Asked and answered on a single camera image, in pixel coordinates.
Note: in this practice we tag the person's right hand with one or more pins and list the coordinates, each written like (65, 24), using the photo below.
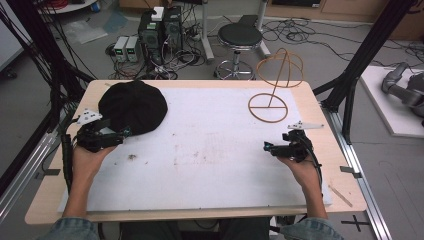
(303, 171)

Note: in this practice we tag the person's legs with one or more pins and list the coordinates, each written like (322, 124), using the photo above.
(196, 230)

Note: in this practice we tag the thin wooden stick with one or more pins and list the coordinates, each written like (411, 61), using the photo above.
(340, 196)

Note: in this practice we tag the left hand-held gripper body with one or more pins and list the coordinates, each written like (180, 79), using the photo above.
(95, 140)

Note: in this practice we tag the black computer tower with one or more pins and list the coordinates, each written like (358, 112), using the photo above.
(172, 28)
(150, 36)

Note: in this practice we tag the grey power supply unit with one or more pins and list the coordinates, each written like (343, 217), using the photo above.
(132, 49)
(120, 49)

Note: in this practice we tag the aluminium rail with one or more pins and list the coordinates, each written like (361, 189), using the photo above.
(356, 173)
(26, 170)

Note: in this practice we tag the person's left hand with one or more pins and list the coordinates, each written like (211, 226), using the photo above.
(87, 163)

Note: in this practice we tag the white table mat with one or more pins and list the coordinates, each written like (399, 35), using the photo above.
(206, 166)

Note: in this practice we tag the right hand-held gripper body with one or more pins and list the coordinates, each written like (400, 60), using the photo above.
(295, 146)

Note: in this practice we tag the grey tape strip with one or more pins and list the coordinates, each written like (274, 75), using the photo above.
(48, 172)
(350, 170)

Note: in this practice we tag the white box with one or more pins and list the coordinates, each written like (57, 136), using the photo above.
(157, 13)

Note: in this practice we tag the white floor board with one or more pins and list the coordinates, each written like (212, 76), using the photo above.
(390, 110)

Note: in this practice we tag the white desk leg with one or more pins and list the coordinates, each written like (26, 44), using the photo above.
(206, 33)

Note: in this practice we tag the black metal frame post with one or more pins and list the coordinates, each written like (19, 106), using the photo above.
(36, 50)
(366, 56)

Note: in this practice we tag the black round stool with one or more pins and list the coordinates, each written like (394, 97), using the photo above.
(239, 36)

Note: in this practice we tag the black hat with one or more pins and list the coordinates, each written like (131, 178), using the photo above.
(133, 106)

